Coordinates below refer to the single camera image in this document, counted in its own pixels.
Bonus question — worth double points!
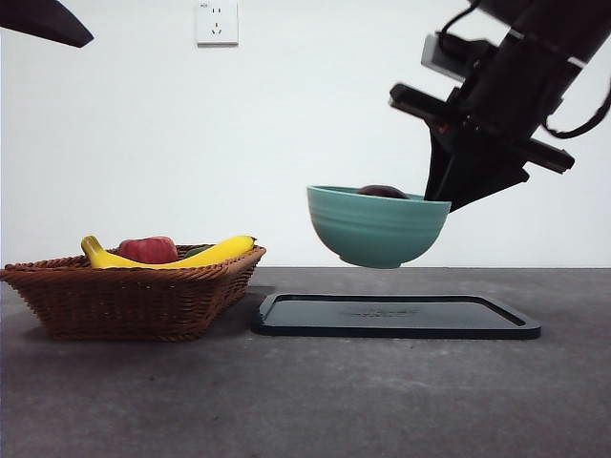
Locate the red apple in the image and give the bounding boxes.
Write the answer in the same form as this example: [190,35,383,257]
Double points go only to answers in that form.
[117,236,178,263]

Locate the brown wicker basket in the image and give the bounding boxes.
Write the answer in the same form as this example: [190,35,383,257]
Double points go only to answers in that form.
[0,244,267,343]

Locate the dark rectangular tray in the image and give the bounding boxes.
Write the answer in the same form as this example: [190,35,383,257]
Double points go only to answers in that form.
[251,292,542,341]

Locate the white wall power socket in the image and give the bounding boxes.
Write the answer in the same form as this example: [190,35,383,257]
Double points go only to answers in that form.
[196,1,239,49]

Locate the teal ribbed bowl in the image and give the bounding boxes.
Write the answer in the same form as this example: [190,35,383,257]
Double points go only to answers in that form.
[305,184,453,269]

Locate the dark purple plum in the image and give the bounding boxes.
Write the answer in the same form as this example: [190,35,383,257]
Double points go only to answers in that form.
[355,184,411,200]

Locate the black right wrist loop cable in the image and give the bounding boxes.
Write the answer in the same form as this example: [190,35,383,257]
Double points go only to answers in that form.
[543,75,611,140]

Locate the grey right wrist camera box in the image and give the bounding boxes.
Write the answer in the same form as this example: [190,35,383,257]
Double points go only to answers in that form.
[420,31,493,80]

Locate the black right camera cable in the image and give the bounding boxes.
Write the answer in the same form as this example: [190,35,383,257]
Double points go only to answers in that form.
[436,0,478,53]

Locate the yellow banana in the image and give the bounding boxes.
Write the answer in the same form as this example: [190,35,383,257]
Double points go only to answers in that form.
[79,234,258,270]

